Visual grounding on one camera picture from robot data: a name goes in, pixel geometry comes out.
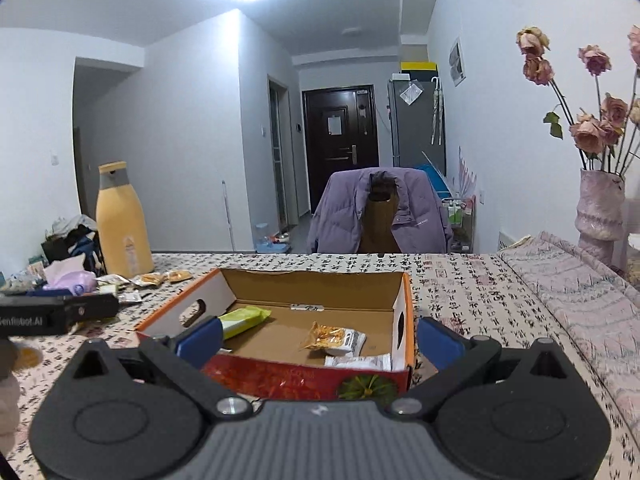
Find purple jacket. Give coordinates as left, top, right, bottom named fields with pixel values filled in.
left=307, top=167, right=452, bottom=254

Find patterned tablecloth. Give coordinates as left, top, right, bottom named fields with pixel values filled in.
left=0, top=251, right=640, bottom=480

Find pink ceramic vase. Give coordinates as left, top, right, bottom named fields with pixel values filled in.
left=575, top=170, right=625, bottom=266

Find white grey snack packet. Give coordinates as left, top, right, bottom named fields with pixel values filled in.
left=324, top=354, right=393, bottom=372

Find dark front door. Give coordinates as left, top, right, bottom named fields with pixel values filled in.
left=302, top=84, right=380, bottom=211

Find yellow box on fridge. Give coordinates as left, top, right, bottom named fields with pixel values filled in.
left=400, top=61, right=438, bottom=73

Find red cardboard box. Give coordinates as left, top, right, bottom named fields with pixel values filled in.
left=136, top=269, right=416, bottom=401

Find long green snack bar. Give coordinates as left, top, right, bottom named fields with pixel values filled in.
left=219, top=306, right=271, bottom=340

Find grey refrigerator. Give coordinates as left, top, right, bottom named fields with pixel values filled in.
left=387, top=70, right=447, bottom=174

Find dried pink roses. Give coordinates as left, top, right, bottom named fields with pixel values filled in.
left=515, top=24, right=640, bottom=176

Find yellow thermos bottle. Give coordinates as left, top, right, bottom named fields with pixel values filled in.
left=96, top=162, right=154, bottom=278

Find small brown snack packet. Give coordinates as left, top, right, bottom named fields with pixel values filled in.
left=164, top=270, right=193, bottom=284

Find purple tissue pack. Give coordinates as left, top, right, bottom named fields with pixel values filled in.
left=43, top=254, right=96, bottom=296

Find wooden chair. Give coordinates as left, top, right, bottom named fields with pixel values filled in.
left=358, top=176, right=400, bottom=254

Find folded pink table runner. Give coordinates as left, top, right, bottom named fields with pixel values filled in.
left=499, top=231, right=640, bottom=401

